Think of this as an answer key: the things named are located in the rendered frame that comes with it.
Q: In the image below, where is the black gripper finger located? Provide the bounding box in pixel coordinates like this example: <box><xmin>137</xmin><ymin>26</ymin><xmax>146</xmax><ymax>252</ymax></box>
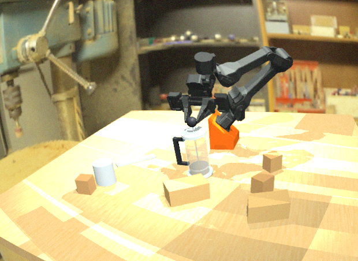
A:
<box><xmin>179</xmin><ymin>97</ymin><xmax>192</xmax><ymax>123</ymax></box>
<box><xmin>196</xmin><ymin>98</ymin><xmax>215</xmax><ymax>124</ymax></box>

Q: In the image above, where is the glass french press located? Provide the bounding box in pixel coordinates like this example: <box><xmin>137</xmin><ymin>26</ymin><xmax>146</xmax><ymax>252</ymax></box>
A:
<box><xmin>172</xmin><ymin>117</ymin><xmax>213</xmax><ymax>178</ymax></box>

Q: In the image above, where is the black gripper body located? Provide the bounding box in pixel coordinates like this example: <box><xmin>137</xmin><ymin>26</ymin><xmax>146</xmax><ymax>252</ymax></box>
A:
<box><xmin>167</xmin><ymin>84</ymin><xmax>230</xmax><ymax>113</ymax></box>

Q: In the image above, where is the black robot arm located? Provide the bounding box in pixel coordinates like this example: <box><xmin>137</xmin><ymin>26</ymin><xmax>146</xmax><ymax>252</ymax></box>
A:
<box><xmin>186</xmin><ymin>46</ymin><xmax>293</xmax><ymax>132</ymax></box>

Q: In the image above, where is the white flat bar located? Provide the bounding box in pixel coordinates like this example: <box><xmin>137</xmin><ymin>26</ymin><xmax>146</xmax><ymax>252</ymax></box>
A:
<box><xmin>115</xmin><ymin>154</ymin><xmax>156</xmax><ymax>167</ymax></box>

